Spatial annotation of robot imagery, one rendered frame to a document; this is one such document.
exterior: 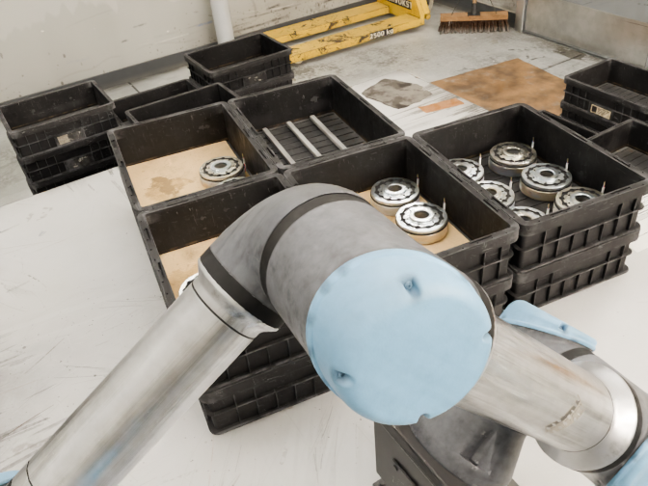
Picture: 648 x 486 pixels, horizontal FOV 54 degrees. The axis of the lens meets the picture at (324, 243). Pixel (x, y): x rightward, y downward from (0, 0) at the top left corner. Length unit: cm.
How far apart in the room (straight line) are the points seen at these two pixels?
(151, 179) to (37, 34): 281
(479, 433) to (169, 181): 98
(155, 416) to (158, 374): 4
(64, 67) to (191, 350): 390
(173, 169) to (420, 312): 125
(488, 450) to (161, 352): 46
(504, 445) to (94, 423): 50
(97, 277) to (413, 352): 119
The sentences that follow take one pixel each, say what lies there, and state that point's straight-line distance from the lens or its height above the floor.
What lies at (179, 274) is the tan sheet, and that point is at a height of 83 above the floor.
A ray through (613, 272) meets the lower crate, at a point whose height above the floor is 72.
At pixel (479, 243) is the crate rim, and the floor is 93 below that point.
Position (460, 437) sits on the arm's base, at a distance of 85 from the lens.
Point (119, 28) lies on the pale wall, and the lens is 442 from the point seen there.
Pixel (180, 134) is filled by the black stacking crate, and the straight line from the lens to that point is 166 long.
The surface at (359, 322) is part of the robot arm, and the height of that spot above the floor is 132.
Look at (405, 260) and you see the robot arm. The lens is 42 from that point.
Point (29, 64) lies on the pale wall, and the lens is 435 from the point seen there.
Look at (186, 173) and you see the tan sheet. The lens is 158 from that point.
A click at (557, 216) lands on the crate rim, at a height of 93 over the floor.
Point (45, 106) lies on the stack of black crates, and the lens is 292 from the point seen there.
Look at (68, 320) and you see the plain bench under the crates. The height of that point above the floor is 70.
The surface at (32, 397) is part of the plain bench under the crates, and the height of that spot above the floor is 70.
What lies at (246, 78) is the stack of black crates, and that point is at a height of 52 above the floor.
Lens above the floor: 160
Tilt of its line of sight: 37 degrees down
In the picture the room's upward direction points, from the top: 6 degrees counter-clockwise
